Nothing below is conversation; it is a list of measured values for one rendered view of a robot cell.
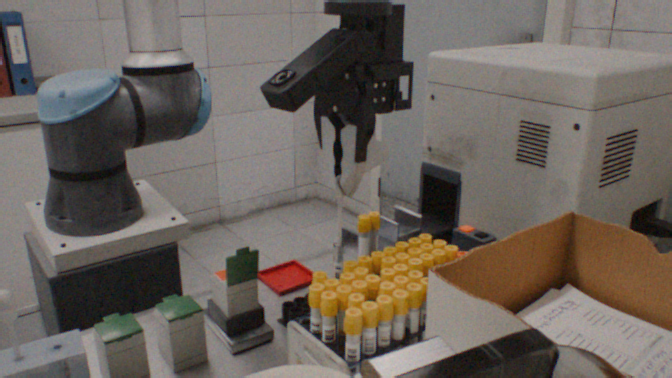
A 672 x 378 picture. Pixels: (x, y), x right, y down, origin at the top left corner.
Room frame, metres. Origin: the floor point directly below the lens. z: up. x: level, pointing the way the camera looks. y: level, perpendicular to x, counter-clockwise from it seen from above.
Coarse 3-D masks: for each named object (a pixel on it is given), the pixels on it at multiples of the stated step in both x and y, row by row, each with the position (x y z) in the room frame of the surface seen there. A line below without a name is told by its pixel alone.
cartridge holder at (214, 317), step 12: (204, 312) 0.60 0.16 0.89; (216, 312) 0.57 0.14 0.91; (252, 312) 0.56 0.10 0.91; (216, 324) 0.57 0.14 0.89; (228, 324) 0.55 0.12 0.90; (240, 324) 0.55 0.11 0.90; (252, 324) 0.56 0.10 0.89; (264, 324) 0.57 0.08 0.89; (228, 336) 0.54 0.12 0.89; (240, 336) 0.55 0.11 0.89; (252, 336) 0.55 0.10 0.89; (264, 336) 0.55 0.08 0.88; (240, 348) 0.53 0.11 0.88
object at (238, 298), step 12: (216, 276) 0.57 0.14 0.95; (216, 288) 0.57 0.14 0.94; (228, 288) 0.55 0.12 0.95; (240, 288) 0.56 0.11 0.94; (252, 288) 0.57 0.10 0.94; (216, 300) 0.58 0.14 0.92; (228, 300) 0.55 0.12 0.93; (240, 300) 0.56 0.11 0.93; (252, 300) 0.57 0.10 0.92; (228, 312) 0.55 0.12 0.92; (240, 312) 0.56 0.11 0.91
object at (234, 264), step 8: (240, 248) 0.55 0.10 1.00; (248, 248) 0.56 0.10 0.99; (232, 256) 0.55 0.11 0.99; (240, 256) 0.55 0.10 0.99; (248, 256) 0.56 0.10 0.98; (256, 256) 0.56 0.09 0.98; (232, 264) 0.55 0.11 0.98; (240, 264) 0.55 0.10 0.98; (248, 264) 0.56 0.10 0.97; (256, 264) 0.57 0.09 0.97; (232, 272) 0.55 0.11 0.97; (240, 272) 0.56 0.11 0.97; (248, 272) 0.56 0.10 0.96; (256, 272) 0.57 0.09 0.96; (232, 280) 0.55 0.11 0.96; (240, 280) 0.56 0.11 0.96; (248, 280) 0.56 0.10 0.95
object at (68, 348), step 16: (64, 336) 0.42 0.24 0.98; (80, 336) 0.42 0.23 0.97; (0, 352) 0.40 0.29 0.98; (32, 352) 0.40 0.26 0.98; (48, 352) 0.40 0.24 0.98; (64, 352) 0.40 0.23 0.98; (80, 352) 0.40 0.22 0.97; (0, 368) 0.37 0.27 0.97; (16, 368) 0.37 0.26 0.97; (32, 368) 0.38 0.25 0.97; (48, 368) 0.38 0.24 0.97; (64, 368) 0.39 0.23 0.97; (80, 368) 0.39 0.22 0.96
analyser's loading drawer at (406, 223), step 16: (400, 208) 0.80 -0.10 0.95; (384, 224) 0.76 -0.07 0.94; (400, 224) 0.80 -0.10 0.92; (416, 224) 0.77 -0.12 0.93; (432, 224) 0.81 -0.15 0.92; (448, 224) 0.81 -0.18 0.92; (352, 240) 0.73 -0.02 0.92; (384, 240) 0.75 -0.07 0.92; (400, 240) 0.74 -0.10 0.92; (352, 256) 0.73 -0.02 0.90
